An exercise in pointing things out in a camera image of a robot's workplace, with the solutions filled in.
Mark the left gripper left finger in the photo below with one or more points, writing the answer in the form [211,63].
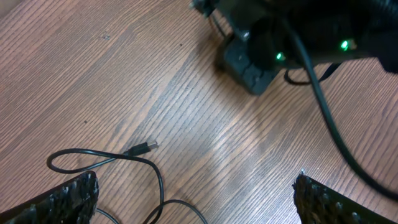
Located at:
[73,201]

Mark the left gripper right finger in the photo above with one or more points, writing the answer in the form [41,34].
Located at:
[318,204]

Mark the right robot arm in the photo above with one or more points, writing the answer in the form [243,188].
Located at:
[332,31]

